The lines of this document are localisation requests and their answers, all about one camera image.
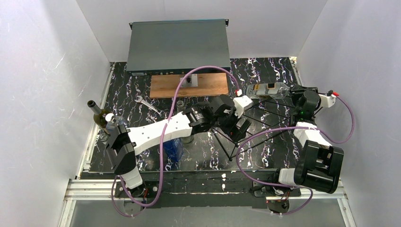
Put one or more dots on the clear round bottle front left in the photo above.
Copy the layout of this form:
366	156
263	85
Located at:
110	126

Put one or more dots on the wooden board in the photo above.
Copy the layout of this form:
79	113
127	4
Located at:
209	84

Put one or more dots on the dark green wine bottle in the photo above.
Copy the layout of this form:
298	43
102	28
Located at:
99	114

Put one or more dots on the metal bracket on board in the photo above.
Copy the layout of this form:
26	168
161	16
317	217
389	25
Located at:
190	81

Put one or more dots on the blue square bottle front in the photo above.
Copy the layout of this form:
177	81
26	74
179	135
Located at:
174	149

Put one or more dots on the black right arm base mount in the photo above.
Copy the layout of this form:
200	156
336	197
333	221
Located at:
279	203

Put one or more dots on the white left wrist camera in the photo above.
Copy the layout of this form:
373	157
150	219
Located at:
241	103

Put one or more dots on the clear round glass bottle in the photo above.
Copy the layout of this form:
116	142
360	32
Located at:
179	107

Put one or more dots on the grey rack-mount device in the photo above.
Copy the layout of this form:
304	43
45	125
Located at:
178	46

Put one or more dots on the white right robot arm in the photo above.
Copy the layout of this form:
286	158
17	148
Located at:
320	162

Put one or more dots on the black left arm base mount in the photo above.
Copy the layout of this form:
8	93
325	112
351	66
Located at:
145	190

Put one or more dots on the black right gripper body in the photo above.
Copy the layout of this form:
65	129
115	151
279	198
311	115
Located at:
294	89

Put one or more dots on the black wire wine rack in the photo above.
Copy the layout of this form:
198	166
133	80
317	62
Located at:
277	112

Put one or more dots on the silver wrench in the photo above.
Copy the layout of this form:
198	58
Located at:
141	100

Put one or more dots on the clear square bottle black cap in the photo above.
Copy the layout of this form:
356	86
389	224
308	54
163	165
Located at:
276	90

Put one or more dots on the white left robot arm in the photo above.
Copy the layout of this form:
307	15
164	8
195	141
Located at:
124	143

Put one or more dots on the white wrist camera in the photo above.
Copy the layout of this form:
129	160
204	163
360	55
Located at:
241	103
328	99

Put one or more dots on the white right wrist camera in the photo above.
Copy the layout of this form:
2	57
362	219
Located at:
328	99

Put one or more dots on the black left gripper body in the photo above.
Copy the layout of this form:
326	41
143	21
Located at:
237	126

